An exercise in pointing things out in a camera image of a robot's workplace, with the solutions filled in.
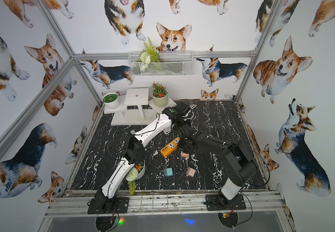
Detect orange power strip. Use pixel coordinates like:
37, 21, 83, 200
160, 137, 180, 158

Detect teal plug adapter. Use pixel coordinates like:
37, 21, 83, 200
164, 168, 173, 177

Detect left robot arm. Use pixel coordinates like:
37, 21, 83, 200
89, 102, 192, 211

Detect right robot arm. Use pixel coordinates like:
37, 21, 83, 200
179, 123, 259, 207

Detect green pot red flowers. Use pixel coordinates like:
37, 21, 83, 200
152, 82, 168, 107

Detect white tiered display stand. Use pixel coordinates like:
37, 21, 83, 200
104, 88, 177, 126

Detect flower pot with white bloom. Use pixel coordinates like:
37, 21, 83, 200
126, 161, 146, 196

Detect fern and white flower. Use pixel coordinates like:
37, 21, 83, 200
139, 38, 160, 72

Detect white pot green top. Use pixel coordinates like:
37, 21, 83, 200
102, 92, 121, 110

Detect white cable bundle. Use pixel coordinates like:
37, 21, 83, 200
184, 103, 198, 119

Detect white wire wall basket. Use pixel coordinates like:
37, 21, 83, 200
128, 52, 193, 76

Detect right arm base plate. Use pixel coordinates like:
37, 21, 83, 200
204, 194, 246, 211

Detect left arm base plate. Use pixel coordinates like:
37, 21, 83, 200
87, 197, 130, 215

